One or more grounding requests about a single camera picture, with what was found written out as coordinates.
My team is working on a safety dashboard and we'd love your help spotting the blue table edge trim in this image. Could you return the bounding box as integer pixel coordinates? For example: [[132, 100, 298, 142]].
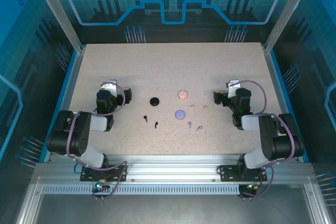
[[270, 49, 312, 163], [39, 49, 79, 163]]

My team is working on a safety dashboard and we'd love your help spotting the grey metal panel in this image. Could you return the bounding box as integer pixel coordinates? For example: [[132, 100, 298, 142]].
[[14, 176, 329, 224]]

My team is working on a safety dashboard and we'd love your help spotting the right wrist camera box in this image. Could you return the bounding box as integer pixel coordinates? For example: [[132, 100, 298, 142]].
[[227, 79, 242, 98]]

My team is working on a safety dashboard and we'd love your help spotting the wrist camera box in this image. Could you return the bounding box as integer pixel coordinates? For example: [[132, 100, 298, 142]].
[[100, 79, 118, 95], [227, 79, 242, 98]]

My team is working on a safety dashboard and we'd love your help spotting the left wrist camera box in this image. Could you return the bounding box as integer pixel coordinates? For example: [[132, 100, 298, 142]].
[[100, 79, 118, 95]]

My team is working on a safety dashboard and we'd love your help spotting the aluminium table side rail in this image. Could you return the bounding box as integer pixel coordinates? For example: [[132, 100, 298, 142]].
[[263, 46, 307, 164], [43, 46, 87, 164]]

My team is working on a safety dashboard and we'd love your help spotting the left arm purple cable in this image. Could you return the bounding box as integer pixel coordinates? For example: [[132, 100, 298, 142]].
[[67, 81, 129, 202]]

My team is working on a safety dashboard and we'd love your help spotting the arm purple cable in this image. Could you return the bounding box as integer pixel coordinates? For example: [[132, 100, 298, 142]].
[[67, 81, 129, 202], [229, 79, 296, 202]]

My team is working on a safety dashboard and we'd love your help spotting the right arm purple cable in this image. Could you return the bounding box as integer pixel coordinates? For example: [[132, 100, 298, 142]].
[[229, 79, 296, 202]]

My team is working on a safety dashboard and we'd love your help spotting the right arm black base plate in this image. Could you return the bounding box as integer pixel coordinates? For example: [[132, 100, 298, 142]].
[[219, 165, 268, 182]]

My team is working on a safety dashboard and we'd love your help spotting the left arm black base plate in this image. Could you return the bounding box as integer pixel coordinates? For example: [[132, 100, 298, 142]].
[[80, 165, 129, 183]]

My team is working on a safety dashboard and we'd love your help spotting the aluminium mounting rail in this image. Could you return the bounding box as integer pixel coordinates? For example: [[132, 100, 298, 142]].
[[35, 154, 314, 186]]

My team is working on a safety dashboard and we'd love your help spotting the aluminium corner post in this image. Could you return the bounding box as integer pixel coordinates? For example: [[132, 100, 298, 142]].
[[29, 0, 86, 53], [263, 0, 318, 54]]

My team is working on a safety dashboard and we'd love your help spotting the slotted cable duct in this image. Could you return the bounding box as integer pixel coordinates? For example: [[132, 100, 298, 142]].
[[41, 185, 242, 196]]

